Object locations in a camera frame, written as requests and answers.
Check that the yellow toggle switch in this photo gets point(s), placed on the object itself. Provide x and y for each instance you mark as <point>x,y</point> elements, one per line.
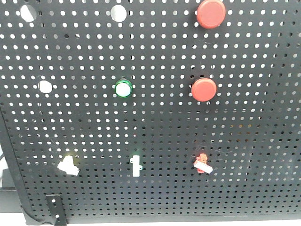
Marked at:
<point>67,165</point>

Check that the black perforated pegboard panel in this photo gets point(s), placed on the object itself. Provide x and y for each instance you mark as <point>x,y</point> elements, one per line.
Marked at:
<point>59,62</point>

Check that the green round push button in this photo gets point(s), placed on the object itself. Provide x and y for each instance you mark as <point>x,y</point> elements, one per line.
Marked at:
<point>123,88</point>

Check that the lower red mushroom button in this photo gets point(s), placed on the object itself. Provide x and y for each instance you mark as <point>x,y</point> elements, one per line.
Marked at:
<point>203,89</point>

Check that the red mushroom button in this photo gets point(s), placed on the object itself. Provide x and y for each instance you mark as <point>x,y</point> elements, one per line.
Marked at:
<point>203,89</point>
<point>211,13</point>

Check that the upper red mushroom button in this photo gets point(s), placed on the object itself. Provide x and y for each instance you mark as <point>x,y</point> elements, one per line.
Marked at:
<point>211,13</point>

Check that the left black desk clamp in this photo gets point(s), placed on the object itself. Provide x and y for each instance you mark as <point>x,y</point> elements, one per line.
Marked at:
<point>56,210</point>

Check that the black box on desk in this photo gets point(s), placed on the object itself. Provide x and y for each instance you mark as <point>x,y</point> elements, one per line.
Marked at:
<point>6,180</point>

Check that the green toggle switch lower row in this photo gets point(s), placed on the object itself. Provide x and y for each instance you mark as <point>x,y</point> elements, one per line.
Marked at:
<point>136,166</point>

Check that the red toggle switch lower row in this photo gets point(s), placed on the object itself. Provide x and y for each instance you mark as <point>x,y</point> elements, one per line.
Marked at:
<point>201,164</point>

